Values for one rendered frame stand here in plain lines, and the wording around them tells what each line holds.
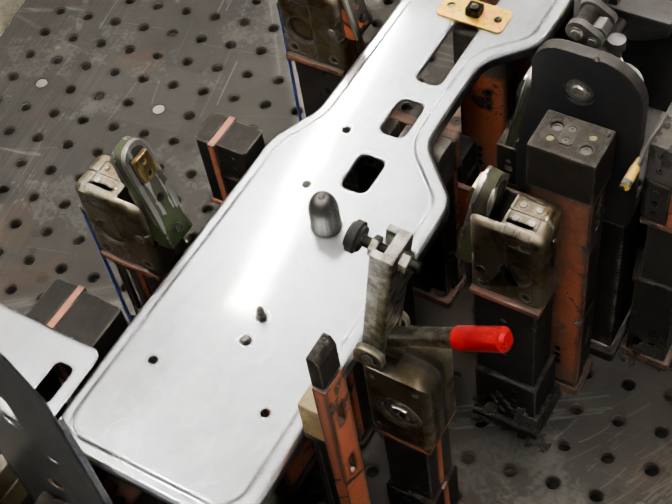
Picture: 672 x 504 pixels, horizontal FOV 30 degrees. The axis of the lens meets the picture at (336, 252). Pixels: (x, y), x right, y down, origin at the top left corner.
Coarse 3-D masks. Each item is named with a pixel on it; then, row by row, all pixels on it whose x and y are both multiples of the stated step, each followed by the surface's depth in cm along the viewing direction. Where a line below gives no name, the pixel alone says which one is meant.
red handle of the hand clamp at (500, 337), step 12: (396, 336) 110; (408, 336) 109; (420, 336) 108; (432, 336) 107; (444, 336) 106; (456, 336) 104; (468, 336) 103; (480, 336) 102; (492, 336) 101; (504, 336) 101; (432, 348) 108; (444, 348) 107; (456, 348) 105; (468, 348) 104; (480, 348) 103; (492, 348) 102; (504, 348) 102
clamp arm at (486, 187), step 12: (492, 168) 117; (480, 180) 116; (492, 180) 116; (504, 180) 117; (468, 192) 119; (480, 192) 117; (492, 192) 116; (480, 204) 118; (492, 204) 117; (468, 216) 120; (492, 216) 121; (468, 228) 122; (468, 240) 123; (456, 252) 126; (468, 252) 125
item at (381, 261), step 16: (352, 224) 101; (352, 240) 100; (368, 240) 101; (400, 240) 100; (384, 256) 99; (400, 256) 100; (368, 272) 101; (384, 272) 100; (400, 272) 102; (416, 272) 100; (368, 288) 103; (384, 288) 102; (400, 288) 105; (368, 304) 106; (384, 304) 104; (400, 304) 108; (368, 320) 108; (384, 320) 106; (400, 320) 112; (368, 336) 110; (384, 336) 108; (384, 352) 112
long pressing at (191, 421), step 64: (512, 0) 146; (384, 64) 142; (320, 128) 137; (256, 192) 133; (384, 192) 131; (192, 256) 129; (256, 256) 128; (320, 256) 127; (192, 320) 124; (256, 320) 123; (320, 320) 122; (128, 384) 120; (192, 384) 119; (256, 384) 118; (128, 448) 116; (192, 448) 115; (256, 448) 114
